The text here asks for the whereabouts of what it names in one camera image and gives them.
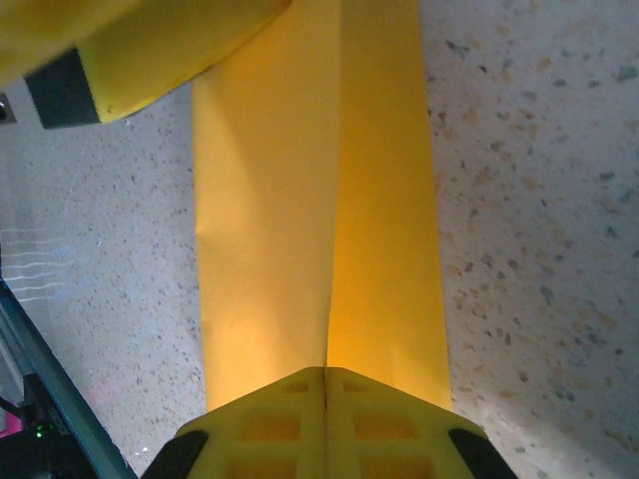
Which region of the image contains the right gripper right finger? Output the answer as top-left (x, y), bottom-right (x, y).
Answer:
top-left (325, 366), bottom-right (520, 479)

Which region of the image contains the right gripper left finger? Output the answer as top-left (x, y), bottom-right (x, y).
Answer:
top-left (142, 366), bottom-right (329, 479)

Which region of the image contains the yellow paper sheet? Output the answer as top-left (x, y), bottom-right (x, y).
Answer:
top-left (79, 0), bottom-right (453, 415)

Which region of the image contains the pink plastic goblet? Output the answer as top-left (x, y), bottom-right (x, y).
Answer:
top-left (0, 408), bottom-right (22, 441)

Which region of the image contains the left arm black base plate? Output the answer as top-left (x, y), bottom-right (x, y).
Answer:
top-left (0, 371), bottom-right (109, 479)

